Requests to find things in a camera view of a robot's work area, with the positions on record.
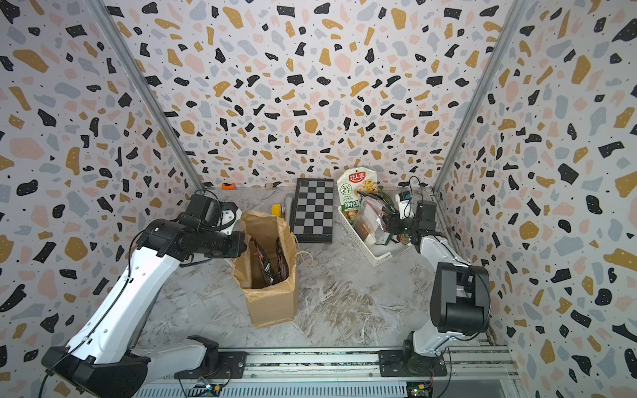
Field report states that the red black white sauce packet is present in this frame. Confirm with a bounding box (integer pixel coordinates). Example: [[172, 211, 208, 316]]
[[249, 237, 275, 289]]

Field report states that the grey metal tube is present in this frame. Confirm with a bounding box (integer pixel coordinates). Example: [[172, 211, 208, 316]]
[[284, 197, 293, 216]]

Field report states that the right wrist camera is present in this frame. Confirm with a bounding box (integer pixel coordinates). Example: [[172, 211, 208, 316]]
[[395, 191, 414, 220]]

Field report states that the white perforated plastic basket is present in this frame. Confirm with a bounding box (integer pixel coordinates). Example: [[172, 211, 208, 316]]
[[338, 197, 412, 267]]

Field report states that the yellow red toy block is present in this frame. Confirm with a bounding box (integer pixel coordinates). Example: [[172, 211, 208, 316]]
[[271, 204, 282, 217]]

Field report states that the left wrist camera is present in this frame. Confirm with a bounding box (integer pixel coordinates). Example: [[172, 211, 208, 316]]
[[218, 202, 242, 235]]

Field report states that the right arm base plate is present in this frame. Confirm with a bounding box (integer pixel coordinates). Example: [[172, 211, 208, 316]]
[[378, 349, 448, 377]]

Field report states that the black white chessboard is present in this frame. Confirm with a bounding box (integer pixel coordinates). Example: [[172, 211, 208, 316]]
[[290, 178, 334, 244]]

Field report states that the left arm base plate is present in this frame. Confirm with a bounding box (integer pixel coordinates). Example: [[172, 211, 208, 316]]
[[175, 351, 248, 380]]

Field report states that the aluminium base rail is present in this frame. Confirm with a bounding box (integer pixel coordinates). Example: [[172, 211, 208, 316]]
[[136, 346, 526, 397]]

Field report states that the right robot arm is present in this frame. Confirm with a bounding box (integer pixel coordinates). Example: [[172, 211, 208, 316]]
[[399, 199, 492, 375]]

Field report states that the clear red condiment packet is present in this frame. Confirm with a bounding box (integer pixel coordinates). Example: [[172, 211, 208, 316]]
[[353, 196, 400, 246]]

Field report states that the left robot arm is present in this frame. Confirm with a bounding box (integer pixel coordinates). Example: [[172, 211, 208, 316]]
[[41, 189, 247, 397]]

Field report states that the brown paper bag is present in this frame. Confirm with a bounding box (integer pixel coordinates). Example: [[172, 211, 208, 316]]
[[231, 211, 300, 328]]

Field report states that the large white yellow snack packet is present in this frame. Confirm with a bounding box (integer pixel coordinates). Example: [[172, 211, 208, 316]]
[[337, 167, 378, 213]]

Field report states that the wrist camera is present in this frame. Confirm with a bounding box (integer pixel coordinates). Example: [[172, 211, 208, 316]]
[[218, 202, 242, 235], [395, 191, 414, 220]]

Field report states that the dark packet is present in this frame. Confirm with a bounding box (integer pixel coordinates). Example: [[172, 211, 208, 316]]
[[275, 238, 290, 282]]

